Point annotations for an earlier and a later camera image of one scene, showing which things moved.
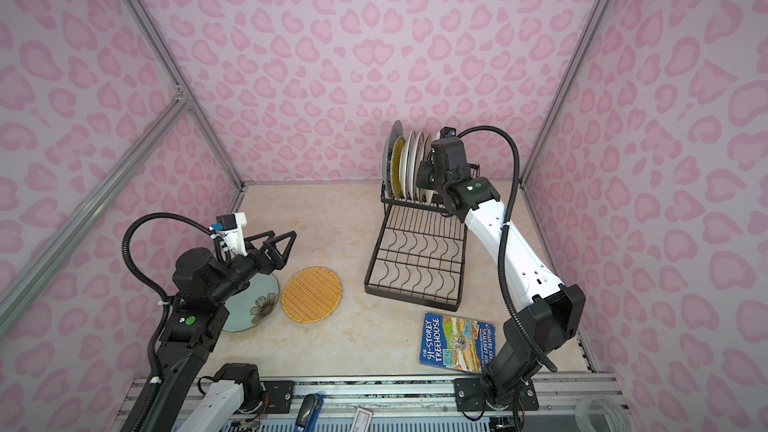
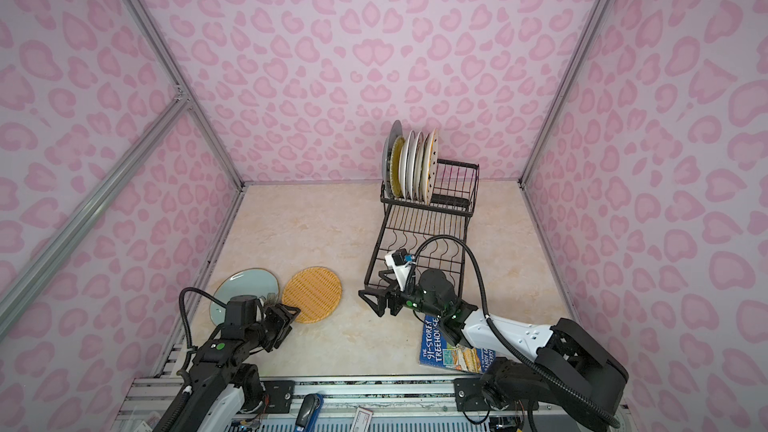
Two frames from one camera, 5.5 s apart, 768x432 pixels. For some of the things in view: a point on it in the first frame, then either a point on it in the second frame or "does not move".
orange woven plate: x=311 y=294 does not move
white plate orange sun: x=418 y=152 does not move
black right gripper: x=423 y=179 -> x=395 y=294
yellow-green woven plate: x=395 y=165 does not move
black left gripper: x=275 y=261 -> x=282 y=318
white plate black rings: x=405 y=162 does not move
